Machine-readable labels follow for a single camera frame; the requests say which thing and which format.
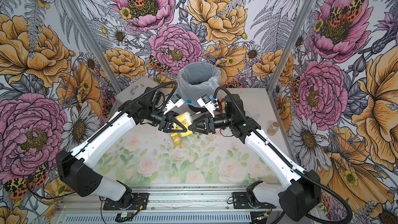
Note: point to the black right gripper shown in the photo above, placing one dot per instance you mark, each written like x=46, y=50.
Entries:
x=205, y=121

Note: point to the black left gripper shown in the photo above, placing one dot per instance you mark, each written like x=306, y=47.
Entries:
x=167, y=123

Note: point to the yellow pencil sharpener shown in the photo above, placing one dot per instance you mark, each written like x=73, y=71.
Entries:
x=185, y=119
x=176, y=139

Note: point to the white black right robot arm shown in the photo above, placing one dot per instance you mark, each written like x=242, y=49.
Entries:
x=297, y=196

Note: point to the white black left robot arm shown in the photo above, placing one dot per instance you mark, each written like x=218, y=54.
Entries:
x=75, y=167

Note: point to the floral table mat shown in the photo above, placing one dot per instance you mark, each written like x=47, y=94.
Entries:
x=145, y=156

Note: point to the silver metal case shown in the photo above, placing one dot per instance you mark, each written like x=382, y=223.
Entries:
x=132, y=91

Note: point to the black bin with plastic liner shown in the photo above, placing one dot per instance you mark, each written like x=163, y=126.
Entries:
x=196, y=80

